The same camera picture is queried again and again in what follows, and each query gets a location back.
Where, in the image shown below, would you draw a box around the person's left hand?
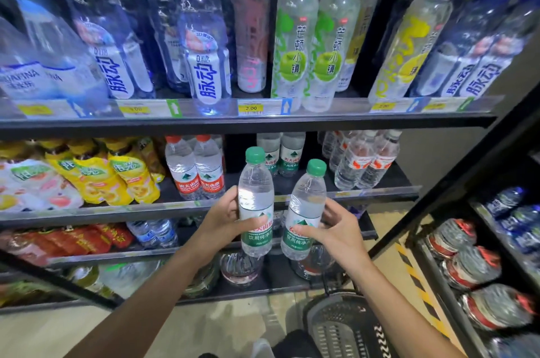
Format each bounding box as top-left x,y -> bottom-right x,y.
196,185 -> 269,261

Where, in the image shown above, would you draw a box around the person's right hand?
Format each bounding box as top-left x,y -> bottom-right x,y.
291,197 -> 372,274

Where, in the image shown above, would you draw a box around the cluster of white cap bottles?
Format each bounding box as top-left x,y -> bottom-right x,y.
317,129 -> 402,192

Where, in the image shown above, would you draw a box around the black shopping basket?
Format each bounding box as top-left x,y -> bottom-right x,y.
303,275 -> 399,358

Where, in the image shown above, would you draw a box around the black opposite shelf unit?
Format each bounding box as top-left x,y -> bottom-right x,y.
367,83 -> 540,358

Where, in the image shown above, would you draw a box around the person's left forearm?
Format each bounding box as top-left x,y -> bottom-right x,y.
63,243 -> 216,358

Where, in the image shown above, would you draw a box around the person's right forearm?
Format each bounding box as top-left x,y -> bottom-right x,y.
350,258 -> 465,358

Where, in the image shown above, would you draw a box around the row of small clear water bottles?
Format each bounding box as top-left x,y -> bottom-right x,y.
126,210 -> 287,249

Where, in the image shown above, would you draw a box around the large red cap water bottle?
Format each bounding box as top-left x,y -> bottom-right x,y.
440,245 -> 503,290
460,284 -> 537,331
426,218 -> 478,260

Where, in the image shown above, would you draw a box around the rows of blue label water bottles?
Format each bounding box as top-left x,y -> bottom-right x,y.
483,186 -> 540,266

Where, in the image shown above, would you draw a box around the green label clear drink bottle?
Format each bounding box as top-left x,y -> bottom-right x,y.
271,0 -> 320,112
301,0 -> 362,113

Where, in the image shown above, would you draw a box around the large blue cap water bottle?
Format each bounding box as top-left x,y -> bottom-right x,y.
487,332 -> 540,358

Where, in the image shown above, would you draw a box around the pink label drink bottle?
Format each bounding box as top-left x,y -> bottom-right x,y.
232,0 -> 272,94

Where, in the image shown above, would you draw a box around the yellow label clear drink bottle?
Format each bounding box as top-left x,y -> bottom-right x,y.
335,0 -> 380,93
367,0 -> 461,105

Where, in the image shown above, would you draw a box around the tall light blue water bottle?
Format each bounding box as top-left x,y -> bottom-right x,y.
0,18 -> 60,101
19,0 -> 110,116

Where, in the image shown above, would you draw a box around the yellow white price tag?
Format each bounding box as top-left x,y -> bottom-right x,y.
116,99 -> 183,119
370,96 -> 425,113
237,98 -> 294,117
421,96 -> 475,113
16,99 -> 87,119

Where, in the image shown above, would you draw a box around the row of yellow cap tea bottles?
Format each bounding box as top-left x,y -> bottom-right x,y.
0,137 -> 166,213

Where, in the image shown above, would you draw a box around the row of red wrapped drink bottles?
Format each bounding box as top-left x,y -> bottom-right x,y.
0,222 -> 135,268

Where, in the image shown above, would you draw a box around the row of dark blue drink bottles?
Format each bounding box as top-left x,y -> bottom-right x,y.
57,0 -> 233,116

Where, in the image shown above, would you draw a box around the cluster of white blue label drinks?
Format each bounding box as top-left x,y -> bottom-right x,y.
407,0 -> 540,99

